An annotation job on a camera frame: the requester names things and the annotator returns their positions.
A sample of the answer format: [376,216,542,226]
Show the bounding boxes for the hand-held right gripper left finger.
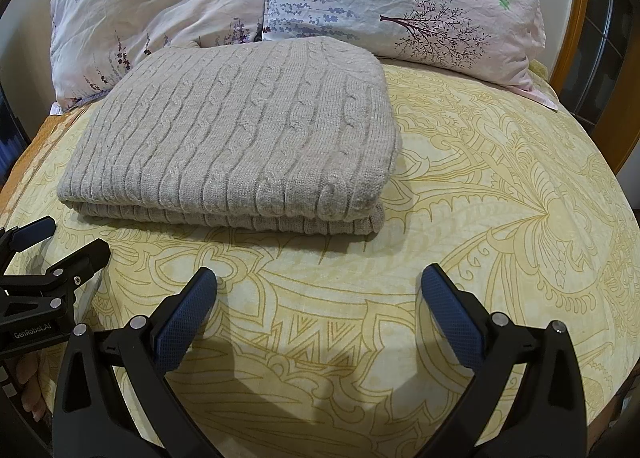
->
[52,267,219,458]

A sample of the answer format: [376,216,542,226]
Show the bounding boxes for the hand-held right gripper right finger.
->
[421,263,589,458]

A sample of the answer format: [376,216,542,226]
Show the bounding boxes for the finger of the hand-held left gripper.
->
[0,238,111,312]
[0,217,57,265]

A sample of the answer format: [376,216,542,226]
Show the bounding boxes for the grey cable knit sweater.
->
[56,36,404,240]

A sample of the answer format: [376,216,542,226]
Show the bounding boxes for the person's left hand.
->
[15,354,52,415]

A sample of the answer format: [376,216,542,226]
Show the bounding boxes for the orange cloth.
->
[0,107,68,221]

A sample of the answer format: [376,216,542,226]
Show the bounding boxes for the yellow patterned bed sheet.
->
[0,57,640,458]

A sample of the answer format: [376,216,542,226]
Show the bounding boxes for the pink lavender print pillow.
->
[49,0,275,110]

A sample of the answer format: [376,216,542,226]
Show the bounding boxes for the wooden headboard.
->
[534,0,638,176]

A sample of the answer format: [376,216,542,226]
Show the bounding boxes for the dark glass cabinet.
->
[572,0,640,131]

